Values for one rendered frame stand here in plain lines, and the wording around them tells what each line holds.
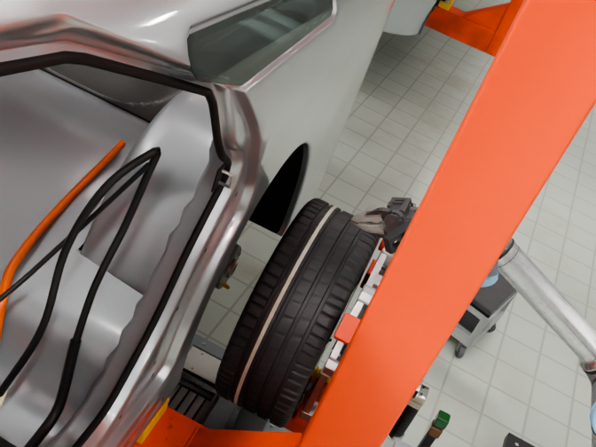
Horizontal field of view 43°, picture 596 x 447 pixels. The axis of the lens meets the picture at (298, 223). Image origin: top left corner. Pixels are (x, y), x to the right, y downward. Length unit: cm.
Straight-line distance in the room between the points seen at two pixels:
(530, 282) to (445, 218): 84
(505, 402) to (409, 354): 220
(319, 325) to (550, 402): 206
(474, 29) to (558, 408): 284
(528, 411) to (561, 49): 271
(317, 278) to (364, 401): 47
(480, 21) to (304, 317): 392
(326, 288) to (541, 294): 59
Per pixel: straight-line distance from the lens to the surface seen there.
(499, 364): 385
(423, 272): 139
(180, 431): 213
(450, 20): 562
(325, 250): 202
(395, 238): 189
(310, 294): 197
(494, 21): 559
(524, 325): 416
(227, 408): 279
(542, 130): 123
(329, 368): 201
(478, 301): 354
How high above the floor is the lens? 239
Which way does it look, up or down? 36 degrees down
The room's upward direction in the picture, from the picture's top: 21 degrees clockwise
